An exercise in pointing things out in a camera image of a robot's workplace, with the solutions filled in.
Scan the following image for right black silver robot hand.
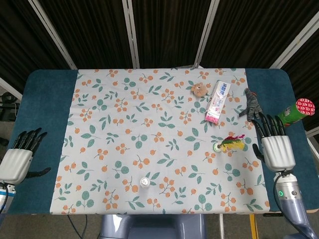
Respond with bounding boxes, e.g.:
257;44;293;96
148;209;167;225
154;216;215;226
251;112;297;172

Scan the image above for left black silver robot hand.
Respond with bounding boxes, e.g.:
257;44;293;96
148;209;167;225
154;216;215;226
0;128;52;185

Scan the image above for colourful feather shuttlecock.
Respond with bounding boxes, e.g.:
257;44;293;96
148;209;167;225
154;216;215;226
213;133;246;152

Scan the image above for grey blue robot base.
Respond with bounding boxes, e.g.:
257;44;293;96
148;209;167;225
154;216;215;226
97;214;207;239

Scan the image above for orange fruit patterned tablecloth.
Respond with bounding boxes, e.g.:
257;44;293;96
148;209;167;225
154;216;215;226
49;67;271;215

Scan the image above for green can with red lid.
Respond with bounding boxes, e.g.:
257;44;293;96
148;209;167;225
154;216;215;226
278;98;316;128

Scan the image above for black equipment on floor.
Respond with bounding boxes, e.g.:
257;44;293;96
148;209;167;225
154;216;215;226
0;92;20;120

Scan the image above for dark blue table cover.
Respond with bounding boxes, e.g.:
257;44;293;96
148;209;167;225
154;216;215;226
4;68;319;216

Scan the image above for small brown plush toy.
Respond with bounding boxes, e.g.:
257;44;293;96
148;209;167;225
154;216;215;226
190;83;210;98

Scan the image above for small white foil-capped bottle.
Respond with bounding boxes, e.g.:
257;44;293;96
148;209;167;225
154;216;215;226
139;176;151;189

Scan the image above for dark folding screen white frames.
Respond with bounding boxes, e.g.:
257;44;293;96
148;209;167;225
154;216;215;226
0;0;319;136

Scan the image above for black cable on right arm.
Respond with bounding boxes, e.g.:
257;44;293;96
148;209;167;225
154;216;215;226
273;171;300;239

